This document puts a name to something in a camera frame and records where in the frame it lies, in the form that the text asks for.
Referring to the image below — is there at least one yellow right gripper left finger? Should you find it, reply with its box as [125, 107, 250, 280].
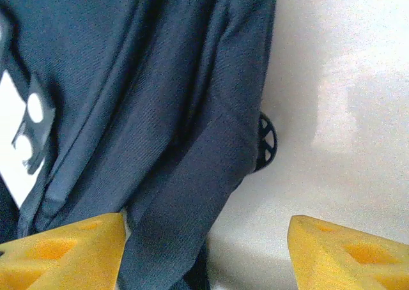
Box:
[0, 212, 127, 290]

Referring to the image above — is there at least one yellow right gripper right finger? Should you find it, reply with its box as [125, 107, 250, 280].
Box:
[287, 215, 409, 290]

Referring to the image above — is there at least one navy blue backpack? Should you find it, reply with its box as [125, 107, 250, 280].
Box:
[0, 0, 279, 290]

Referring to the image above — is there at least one black spoked plastic ring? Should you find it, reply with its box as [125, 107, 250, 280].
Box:
[254, 112, 279, 173]

